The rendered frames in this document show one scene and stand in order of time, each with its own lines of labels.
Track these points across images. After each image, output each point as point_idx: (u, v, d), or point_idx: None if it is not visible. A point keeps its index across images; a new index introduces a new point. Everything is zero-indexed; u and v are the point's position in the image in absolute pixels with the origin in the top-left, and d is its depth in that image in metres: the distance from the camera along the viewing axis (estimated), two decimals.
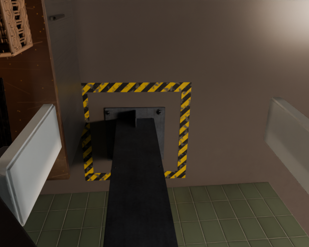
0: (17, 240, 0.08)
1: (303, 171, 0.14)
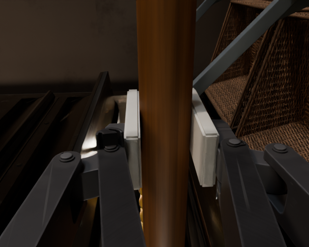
0: (128, 206, 0.10)
1: (194, 152, 0.16)
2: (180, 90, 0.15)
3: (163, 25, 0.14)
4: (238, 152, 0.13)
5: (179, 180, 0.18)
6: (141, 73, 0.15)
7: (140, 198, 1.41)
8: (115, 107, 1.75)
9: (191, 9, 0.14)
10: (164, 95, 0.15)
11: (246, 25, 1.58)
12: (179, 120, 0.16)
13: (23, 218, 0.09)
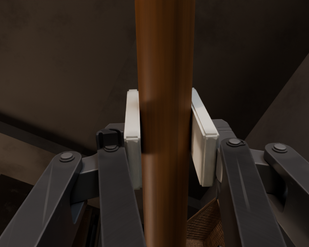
0: (128, 206, 0.10)
1: (194, 151, 0.16)
2: (179, 91, 0.15)
3: (162, 27, 0.14)
4: (238, 152, 0.13)
5: (179, 181, 0.18)
6: (141, 75, 0.15)
7: None
8: None
9: (189, 10, 0.14)
10: (164, 97, 0.15)
11: (218, 213, 2.12)
12: (179, 121, 0.16)
13: (23, 218, 0.09)
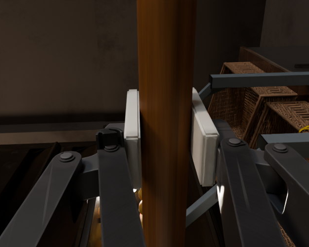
0: (128, 206, 0.10)
1: (194, 151, 0.16)
2: (180, 91, 0.15)
3: (163, 26, 0.14)
4: (238, 151, 0.13)
5: (179, 181, 0.18)
6: (142, 74, 0.15)
7: None
8: None
9: (191, 10, 0.14)
10: (165, 96, 0.15)
11: None
12: (179, 121, 0.16)
13: (23, 218, 0.09)
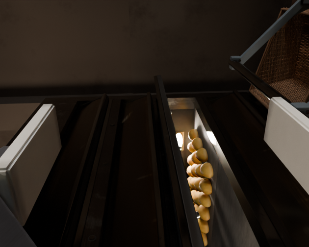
0: (17, 240, 0.08)
1: (303, 171, 0.14)
2: None
3: None
4: None
5: None
6: None
7: (200, 195, 1.50)
8: None
9: None
10: None
11: (295, 31, 1.66)
12: None
13: None
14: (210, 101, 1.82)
